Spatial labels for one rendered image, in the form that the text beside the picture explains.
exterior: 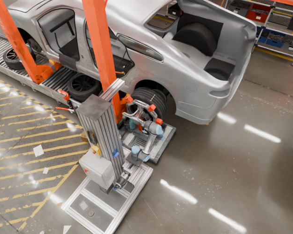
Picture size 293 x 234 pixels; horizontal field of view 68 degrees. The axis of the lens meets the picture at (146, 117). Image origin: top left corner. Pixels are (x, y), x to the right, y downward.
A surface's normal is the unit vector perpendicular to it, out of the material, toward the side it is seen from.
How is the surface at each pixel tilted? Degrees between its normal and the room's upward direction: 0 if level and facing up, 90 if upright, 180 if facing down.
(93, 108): 0
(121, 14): 11
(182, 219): 0
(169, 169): 0
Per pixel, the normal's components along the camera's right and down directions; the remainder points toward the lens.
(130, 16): 0.07, -0.50
